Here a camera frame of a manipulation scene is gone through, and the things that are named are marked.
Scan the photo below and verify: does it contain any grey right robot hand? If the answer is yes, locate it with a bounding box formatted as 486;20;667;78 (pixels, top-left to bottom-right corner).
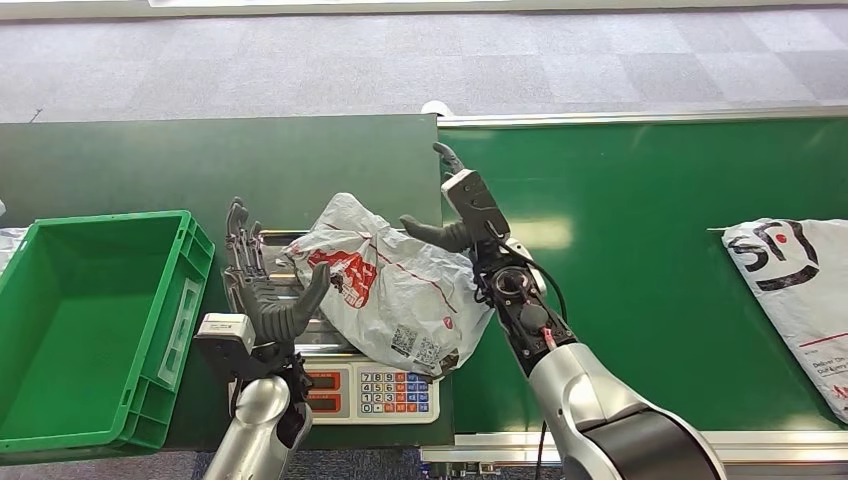
400;142;512;260

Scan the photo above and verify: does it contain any green plastic crate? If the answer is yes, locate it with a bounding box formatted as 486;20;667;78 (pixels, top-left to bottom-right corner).
0;210;217;458

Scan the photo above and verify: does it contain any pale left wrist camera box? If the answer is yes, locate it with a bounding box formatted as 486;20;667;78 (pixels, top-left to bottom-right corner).
193;313;258;382

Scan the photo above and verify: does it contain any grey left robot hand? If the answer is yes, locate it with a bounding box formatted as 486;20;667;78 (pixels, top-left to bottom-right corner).
221;196;331;346

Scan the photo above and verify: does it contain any white scale body with keypad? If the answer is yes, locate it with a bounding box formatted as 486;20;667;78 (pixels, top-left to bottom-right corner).
291;344;443;426

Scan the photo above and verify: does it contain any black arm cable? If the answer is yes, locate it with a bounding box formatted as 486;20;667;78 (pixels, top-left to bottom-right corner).
493;238;570;326
533;420;549;480

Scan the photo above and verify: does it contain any steel scale weighing pan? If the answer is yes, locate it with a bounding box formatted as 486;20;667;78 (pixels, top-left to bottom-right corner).
221;228;362;359

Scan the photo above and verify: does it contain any pale plastic bag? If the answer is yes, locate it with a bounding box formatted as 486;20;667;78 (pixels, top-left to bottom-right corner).
0;198;29;276

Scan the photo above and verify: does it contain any white package with red print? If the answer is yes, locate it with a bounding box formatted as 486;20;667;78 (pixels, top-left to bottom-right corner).
281;192;496;380

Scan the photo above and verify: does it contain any white package with black print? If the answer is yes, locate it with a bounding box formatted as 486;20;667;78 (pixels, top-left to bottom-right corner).
720;217;848;426

